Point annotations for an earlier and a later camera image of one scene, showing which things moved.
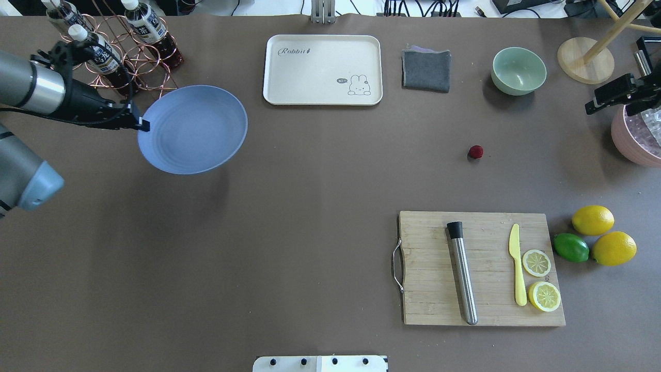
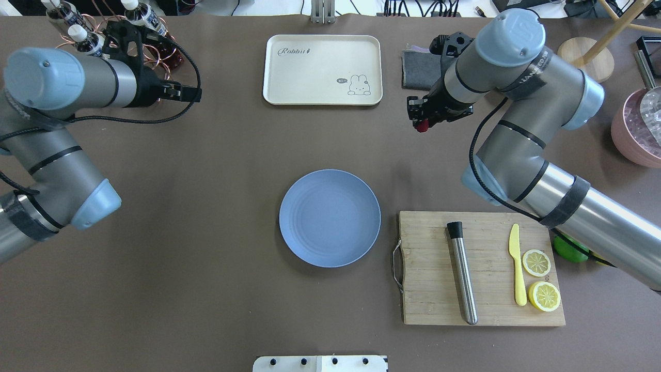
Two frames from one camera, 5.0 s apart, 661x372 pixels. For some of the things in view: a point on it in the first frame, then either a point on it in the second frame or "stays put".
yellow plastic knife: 521,298 stays put
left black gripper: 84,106 → 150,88
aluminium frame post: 323,12 stays put
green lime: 571,248 stays put
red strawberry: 476,151 → 423,126
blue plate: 193,129 → 330,218
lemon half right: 544,296 stays put
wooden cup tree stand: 584,59 stays put
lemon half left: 536,263 stays put
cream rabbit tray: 323,70 stays put
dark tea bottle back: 65,12 stays put
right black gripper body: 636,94 → 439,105
